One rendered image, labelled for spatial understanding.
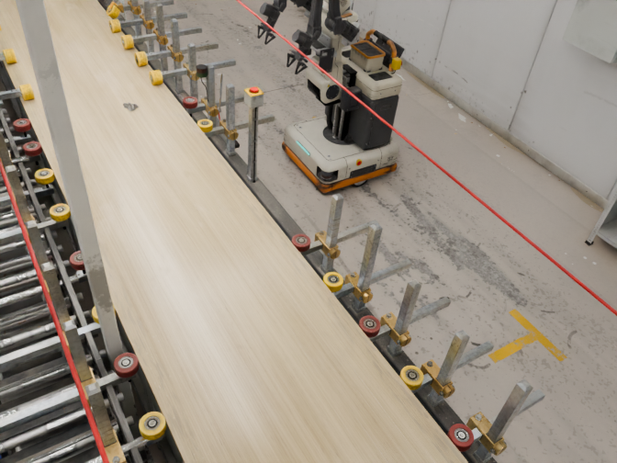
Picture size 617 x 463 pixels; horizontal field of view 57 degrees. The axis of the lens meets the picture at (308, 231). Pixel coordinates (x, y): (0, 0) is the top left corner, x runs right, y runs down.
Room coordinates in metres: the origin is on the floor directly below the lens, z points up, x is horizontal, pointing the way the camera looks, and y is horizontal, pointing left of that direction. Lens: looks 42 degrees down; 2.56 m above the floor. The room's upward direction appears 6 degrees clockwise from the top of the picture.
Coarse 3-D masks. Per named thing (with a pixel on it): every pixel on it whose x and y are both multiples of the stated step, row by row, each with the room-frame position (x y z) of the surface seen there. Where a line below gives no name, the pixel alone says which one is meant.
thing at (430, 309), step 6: (438, 300) 1.58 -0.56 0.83; (444, 300) 1.58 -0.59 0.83; (450, 300) 1.58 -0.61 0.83; (426, 306) 1.54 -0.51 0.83; (432, 306) 1.54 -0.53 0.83; (438, 306) 1.55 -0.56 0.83; (444, 306) 1.57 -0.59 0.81; (414, 312) 1.50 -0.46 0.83; (420, 312) 1.50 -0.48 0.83; (426, 312) 1.51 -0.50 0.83; (432, 312) 1.53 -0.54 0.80; (414, 318) 1.47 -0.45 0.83; (420, 318) 1.49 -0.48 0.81; (384, 330) 1.39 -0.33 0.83; (378, 336) 1.37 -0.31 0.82; (372, 342) 1.35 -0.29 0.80
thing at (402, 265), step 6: (396, 264) 1.77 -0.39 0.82; (402, 264) 1.77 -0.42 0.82; (408, 264) 1.77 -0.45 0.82; (384, 270) 1.72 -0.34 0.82; (390, 270) 1.72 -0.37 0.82; (396, 270) 1.73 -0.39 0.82; (402, 270) 1.76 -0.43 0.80; (372, 276) 1.68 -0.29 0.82; (378, 276) 1.68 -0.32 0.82; (384, 276) 1.70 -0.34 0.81; (390, 276) 1.72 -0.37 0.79; (372, 282) 1.66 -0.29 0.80; (342, 288) 1.59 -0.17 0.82; (348, 288) 1.59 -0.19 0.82; (336, 294) 1.55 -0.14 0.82; (342, 294) 1.57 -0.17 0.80
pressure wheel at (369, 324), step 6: (366, 318) 1.38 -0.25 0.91; (372, 318) 1.38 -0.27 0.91; (360, 324) 1.34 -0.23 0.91; (366, 324) 1.35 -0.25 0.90; (372, 324) 1.35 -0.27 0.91; (378, 324) 1.35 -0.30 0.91; (366, 330) 1.32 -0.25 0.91; (372, 330) 1.32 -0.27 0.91; (378, 330) 1.33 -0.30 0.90; (372, 336) 1.31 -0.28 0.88
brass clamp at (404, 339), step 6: (390, 312) 1.47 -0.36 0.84; (384, 318) 1.44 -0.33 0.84; (390, 318) 1.45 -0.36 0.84; (396, 318) 1.45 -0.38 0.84; (384, 324) 1.43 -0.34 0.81; (390, 324) 1.41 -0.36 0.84; (390, 330) 1.40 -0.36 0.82; (390, 336) 1.39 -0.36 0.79; (396, 336) 1.37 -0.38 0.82; (402, 336) 1.37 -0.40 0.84; (408, 336) 1.37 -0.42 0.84; (396, 342) 1.37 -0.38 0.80; (402, 342) 1.35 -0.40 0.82; (408, 342) 1.36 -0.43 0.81
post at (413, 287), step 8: (416, 280) 1.40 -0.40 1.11; (408, 288) 1.39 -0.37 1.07; (416, 288) 1.38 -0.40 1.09; (408, 296) 1.38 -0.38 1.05; (416, 296) 1.38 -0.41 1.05; (408, 304) 1.37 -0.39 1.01; (400, 312) 1.39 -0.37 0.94; (408, 312) 1.38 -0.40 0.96; (400, 320) 1.38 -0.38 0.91; (408, 320) 1.38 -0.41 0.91; (400, 328) 1.37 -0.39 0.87; (392, 344) 1.39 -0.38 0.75
